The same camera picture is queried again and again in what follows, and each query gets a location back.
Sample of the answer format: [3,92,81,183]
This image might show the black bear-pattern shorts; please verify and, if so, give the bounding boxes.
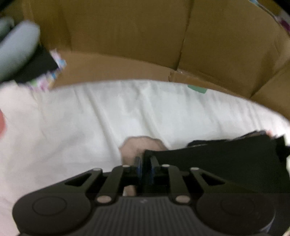
[144,131,289,193]

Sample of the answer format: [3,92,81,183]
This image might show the cream bear print duvet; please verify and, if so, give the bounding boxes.
[1,80,289,235]

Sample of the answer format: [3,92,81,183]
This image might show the black cloth under pillow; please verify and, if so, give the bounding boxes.
[11,45,59,84]

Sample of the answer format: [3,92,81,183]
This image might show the brown cardboard box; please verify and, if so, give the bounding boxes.
[1,1,289,117]

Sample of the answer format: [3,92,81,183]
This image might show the light blue neck pillow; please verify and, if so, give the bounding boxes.
[1,21,40,81]

